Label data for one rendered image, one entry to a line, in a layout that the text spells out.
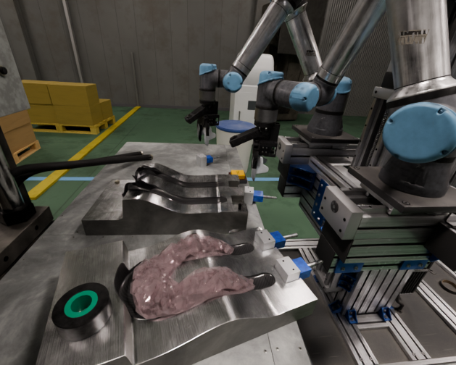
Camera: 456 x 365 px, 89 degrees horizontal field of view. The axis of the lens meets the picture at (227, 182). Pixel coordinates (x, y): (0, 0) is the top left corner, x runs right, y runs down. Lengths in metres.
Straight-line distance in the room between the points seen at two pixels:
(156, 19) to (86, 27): 1.60
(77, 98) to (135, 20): 2.89
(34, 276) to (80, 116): 4.08
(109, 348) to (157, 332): 0.08
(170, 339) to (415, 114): 0.59
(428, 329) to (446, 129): 1.24
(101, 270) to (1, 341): 0.22
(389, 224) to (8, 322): 0.90
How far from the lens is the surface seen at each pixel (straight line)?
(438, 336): 1.65
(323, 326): 1.38
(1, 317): 0.74
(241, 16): 6.82
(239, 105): 3.74
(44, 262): 0.81
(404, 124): 0.56
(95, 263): 0.59
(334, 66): 0.79
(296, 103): 0.70
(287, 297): 0.58
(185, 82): 6.72
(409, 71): 0.59
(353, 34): 0.78
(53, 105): 4.90
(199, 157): 1.20
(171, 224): 0.75
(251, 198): 0.91
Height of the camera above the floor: 1.31
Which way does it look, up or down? 28 degrees down
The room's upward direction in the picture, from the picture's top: 4 degrees clockwise
